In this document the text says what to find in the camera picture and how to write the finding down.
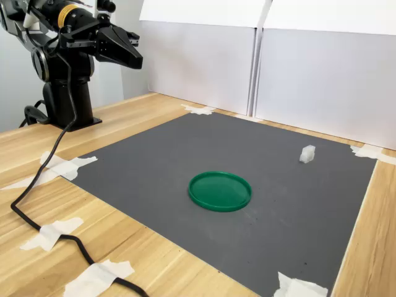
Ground small white plastic terminal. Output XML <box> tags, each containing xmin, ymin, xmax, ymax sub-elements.
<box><xmin>298</xmin><ymin>144</ymin><xmax>316</xmax><ymax>164</ymax></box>

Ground round green lid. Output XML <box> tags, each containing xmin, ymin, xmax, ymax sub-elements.
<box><xmin>187</xmin><ymin>171</ymin><xmax>253</xmax><ymax>213</ymax></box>

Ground white partition panel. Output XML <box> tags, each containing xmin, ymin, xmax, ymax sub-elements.
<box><xmin>252</xmin><ymin>0</ymin><xmax>396</xmax><ymax>152</ymax></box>
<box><xmin>139</xmin><ymin>0</ymin><xmax>259</xmax><ymax>118</ymax></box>

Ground white tape piece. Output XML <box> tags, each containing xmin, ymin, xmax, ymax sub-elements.
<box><xmin>349</xmin><ymin>144</ymin><xmax>396</xmax><ymax>165</ymax></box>
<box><xmin>272</xmin><ymin>271</ymin><xmax>329</xmax><ymax>297</ymax></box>
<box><xmin>63</xmin><ymin>259</ymin><xmax>136</xmax><ymax>297</ymax></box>
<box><xmin>181</xmin><ymin>103</ymin><xmax>217</xmax><ymax>116</ymax></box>
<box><xmin>20</xmin><ymin>217</ymin><xmax>85</xmax><ymax>252</ymax></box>
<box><xmin>233</xmin><ymin>113</ymin><xmax>264</xmax><ymax>123</ymax></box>
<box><xmin>0</xmin><ymin>150</ymin><xmax>99</xmax><ymax>191</ymax></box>

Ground dark grey mat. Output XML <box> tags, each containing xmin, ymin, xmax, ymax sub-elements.
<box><xmin>60</xmin><ymin>110</ymin><xmax>379</xmax><ymax>297</ymax></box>

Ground white cable clip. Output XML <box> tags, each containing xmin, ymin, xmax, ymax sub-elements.
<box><xmin>23</xmin><ymin>7</ymin><xmax>40</xmax><ymax>30</ymax></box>

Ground thick black camera cable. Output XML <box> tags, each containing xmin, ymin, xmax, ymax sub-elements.
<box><xmin>11</xmin><ymin>27</ymin><xmax>149</xmax><ymax>297</ymax></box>

